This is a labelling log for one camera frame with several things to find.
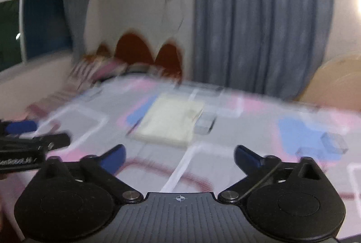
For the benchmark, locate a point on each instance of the pink striped pillow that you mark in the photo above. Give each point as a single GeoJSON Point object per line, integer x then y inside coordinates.
{"type": "Point", "coordinates": [98, 69]}

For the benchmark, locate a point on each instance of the dark patterned pillow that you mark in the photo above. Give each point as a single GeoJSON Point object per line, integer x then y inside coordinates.
{"type": "Point", "coordinates": [139, 68]}

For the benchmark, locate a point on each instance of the cream small garment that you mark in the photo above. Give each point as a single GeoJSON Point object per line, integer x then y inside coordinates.
{"type": "Point", "coordinates": [169, 119]}

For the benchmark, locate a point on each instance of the cream wooden furniture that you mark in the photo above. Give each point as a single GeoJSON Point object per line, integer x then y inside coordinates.
{"type": "Point", "coordinates": [338, 82]}

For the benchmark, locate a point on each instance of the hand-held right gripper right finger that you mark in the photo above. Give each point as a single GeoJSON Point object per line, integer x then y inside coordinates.
{"type": "Point", "coordinates": [248, 158]}

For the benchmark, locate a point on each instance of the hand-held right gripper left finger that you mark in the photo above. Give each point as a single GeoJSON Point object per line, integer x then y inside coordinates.
{"type": "Point", "coordinates": [115, 159]}

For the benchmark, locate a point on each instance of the narrow grey-blue curtain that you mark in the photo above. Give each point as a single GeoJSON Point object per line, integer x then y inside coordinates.
{"type": "Point", "coordinates": [76, 0]}

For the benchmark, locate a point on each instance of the pink blue grey printed bedsheet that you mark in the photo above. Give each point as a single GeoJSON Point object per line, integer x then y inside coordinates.
{"type": "Point", "coordinates": [253, 124]}

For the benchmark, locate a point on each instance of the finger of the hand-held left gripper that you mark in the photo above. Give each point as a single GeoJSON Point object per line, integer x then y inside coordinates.
{"type": "Point", "coordinates": [19, 126]}
{"type": "Point", "coordinates": [53, 141]}

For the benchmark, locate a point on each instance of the wide grey-blue curtain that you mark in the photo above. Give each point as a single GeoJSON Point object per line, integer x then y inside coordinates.
{"type": "Point", "coordinates": [262, 20]}

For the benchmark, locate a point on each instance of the striped pillows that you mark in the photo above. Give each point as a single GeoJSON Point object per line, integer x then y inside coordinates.
{"type": "Point", "coordinates": [62, 96]}

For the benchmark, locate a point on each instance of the white framed window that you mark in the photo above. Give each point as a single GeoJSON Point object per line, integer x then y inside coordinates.
{"type": "Point", "coordinates": [31, 20]}

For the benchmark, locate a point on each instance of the red-brown scalloped headboard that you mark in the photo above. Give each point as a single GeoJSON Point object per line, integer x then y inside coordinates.
{"type": "Point", "coordinates": [135, 51]}

